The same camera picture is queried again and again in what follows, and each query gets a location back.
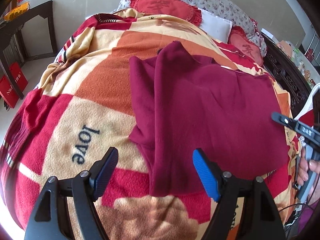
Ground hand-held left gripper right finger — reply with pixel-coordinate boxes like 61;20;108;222
192;149;287;240

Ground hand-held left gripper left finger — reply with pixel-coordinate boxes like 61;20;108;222
24;147;119;240

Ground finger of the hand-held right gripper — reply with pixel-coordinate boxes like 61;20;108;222
271;112;298;131

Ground maroon long-sleeved shirt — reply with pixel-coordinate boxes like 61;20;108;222
129;41;292;197

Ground person's right hand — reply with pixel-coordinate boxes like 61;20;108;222
296;150;320;193

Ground red garment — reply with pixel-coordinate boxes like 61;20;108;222
300;109;316;127

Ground dark carved headboard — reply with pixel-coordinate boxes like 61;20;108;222
261;29;313;111

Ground pile of assorted packets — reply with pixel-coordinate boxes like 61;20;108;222
276;39;320;87

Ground red heart-shaped pillow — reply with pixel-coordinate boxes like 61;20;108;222
228;25;265;67
130;0;202;27

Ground metal stair railing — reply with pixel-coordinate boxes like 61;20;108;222
304;24;320;56

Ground printed fleece blanket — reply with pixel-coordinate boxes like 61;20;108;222
0;7;303;240

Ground white pillow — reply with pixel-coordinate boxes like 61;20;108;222
199;9;233;43

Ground red boxes on floor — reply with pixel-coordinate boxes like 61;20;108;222
0;76;20;110

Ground red gift bag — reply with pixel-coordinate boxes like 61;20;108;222
9;62;29;95

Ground dark wooden side table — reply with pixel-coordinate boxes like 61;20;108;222
0;0;58;101

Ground yellow plastic basket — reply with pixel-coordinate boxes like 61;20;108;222
3;1;31;22

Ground black cable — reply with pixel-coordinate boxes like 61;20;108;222
277;203;314;228

